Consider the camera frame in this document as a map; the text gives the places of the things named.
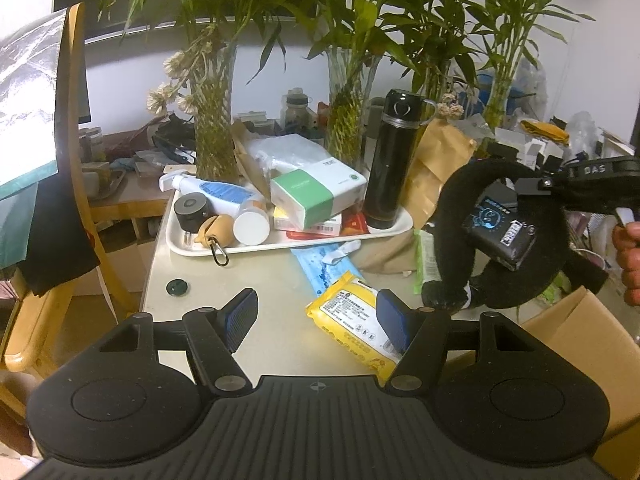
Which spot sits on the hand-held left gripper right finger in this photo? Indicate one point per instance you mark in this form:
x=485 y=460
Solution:
x=392 y=322

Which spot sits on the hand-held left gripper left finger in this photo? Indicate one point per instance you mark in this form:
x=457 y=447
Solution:
x=242 y=317

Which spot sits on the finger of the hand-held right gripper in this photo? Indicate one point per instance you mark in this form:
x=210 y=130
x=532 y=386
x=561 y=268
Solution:
x=532 y=187

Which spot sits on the yellow wet wipes packet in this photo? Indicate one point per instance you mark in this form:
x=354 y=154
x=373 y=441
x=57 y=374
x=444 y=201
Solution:
x=345 y=315

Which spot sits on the blue wet wipes packet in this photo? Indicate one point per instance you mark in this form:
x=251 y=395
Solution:
x=310 y=265

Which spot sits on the black fuzzy neck pillow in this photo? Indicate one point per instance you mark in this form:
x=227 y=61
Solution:
x=450 y=210

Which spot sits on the cardboard box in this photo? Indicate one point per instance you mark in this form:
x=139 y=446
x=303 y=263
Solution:
x=575 y=330

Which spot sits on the person's right hand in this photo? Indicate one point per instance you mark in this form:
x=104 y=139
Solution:
x=631 y=265

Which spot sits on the clear plastic bag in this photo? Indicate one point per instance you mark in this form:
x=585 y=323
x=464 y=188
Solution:
x=582 y=127

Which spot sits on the yellow pouch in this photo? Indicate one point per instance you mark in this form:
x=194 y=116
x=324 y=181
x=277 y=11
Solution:
x=545 y=131

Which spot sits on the white plastic tray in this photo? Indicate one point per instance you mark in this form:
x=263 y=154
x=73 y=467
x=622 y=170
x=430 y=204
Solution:
x=240 y=251

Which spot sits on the green packet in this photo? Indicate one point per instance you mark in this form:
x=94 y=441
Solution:
x=425 y=260

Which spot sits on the small black round lid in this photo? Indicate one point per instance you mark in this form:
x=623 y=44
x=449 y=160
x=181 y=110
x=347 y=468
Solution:
x=177 y=287

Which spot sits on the small white plastic piece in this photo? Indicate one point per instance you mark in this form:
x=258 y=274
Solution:
x=342 y=250

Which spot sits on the white bottle orange label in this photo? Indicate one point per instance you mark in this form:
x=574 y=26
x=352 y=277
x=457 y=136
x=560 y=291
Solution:
x=250 y=227

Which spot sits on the tan silicone holder with carabiner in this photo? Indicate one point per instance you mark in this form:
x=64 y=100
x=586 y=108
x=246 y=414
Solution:
x=220 y=230

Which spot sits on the lucky bamboo in glass vase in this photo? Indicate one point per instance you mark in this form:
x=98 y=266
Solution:
x=215 y=125
x=440 y=60
x=350 y=110
x=500 y=100

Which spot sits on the large brown paper bag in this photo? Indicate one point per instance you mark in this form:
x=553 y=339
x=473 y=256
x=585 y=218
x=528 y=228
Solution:
x=440 y=160

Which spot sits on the flat red box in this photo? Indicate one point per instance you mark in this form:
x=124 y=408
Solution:
x=350 y=222

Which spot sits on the dried white flowers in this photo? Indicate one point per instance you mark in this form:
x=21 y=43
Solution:
x=450 y=107
x=172 y=65

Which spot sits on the black round canister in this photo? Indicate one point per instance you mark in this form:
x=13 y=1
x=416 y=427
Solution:
x=190 y=207

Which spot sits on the white spray bottle blue label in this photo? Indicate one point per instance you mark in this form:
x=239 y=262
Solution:
x=215 y=191

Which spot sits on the green and white box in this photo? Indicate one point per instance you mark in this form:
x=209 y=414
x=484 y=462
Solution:
x=315 y=195

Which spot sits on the black thermos bottle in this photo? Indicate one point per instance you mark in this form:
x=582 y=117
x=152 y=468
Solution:
x=387 y=170

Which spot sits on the small brown paper bag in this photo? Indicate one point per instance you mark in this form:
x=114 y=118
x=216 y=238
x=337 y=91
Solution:
x=245 y=155

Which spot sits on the wooden side table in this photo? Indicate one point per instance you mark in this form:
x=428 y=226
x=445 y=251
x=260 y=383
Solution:
x=130 y=200

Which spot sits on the white plastic bag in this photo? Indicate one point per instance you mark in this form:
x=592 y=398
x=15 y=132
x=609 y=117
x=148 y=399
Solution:
x=290 y=152

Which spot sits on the black bag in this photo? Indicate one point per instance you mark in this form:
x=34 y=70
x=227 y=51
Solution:
x=172 y=137

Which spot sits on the black cloth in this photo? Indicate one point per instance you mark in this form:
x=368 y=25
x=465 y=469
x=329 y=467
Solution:
x=55 y=240

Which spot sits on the clear sports bottle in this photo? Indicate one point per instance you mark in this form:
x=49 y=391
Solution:
x=295 y=110

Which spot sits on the glass jar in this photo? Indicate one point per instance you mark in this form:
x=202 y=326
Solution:
x=92 y=145

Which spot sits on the wooden chair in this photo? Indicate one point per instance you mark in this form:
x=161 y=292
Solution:
x=77 y=85

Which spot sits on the silver foil board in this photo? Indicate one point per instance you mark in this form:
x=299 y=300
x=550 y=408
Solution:
x=25 y=85

